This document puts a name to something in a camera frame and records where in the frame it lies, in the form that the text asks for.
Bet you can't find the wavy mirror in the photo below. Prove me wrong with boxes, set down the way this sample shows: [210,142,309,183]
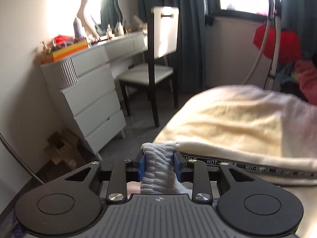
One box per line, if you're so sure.
[75,0,124,37]

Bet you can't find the red garment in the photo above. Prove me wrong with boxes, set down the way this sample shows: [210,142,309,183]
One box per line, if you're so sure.
[253,25,303,63]

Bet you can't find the white chair with dark frame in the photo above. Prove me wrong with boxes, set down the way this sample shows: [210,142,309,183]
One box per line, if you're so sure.
[118,6,180,128]

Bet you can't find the orange box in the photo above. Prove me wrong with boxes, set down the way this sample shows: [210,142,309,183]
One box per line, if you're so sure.
[41,40,89,64]

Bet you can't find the grey cable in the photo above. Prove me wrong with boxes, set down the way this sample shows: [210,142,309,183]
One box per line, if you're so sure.
[0,132,45,185]

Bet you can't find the white dresser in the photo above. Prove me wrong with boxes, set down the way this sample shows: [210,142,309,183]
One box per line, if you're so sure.
[40,31,149,154]

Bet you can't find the narrow teal curtain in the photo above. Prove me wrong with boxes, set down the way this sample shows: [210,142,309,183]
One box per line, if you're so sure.
[137,0,208,93]

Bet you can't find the tall white bottle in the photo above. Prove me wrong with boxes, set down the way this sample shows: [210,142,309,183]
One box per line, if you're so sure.
[73,17,86,38]

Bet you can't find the cream pants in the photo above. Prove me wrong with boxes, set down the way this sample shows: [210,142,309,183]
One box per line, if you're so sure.
[139,84,317,196]

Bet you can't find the open cardboard box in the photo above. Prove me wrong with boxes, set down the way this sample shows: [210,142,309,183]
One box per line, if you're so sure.
[44,128,86,170]

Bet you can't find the garment steamer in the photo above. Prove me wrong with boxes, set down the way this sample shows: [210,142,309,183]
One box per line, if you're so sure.
[244,0,283,91]

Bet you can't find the pink cloth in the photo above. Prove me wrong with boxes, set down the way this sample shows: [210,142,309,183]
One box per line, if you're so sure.
[293,59,317,105]

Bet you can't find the clutter of small trinkets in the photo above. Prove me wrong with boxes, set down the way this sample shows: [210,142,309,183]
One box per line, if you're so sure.
[41,35,76,54]

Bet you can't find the row of cosmetic bottles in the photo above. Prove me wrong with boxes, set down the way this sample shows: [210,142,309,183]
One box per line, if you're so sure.
[105,21,149,39]

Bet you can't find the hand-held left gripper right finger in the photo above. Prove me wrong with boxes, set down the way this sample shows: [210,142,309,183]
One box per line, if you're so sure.
[173,151,256,203]

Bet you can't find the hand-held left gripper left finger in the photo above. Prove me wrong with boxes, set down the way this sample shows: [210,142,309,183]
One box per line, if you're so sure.
[64,153,146,203]

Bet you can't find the wide teal curtain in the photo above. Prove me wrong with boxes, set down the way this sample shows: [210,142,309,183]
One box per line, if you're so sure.
[280,0,317,60]

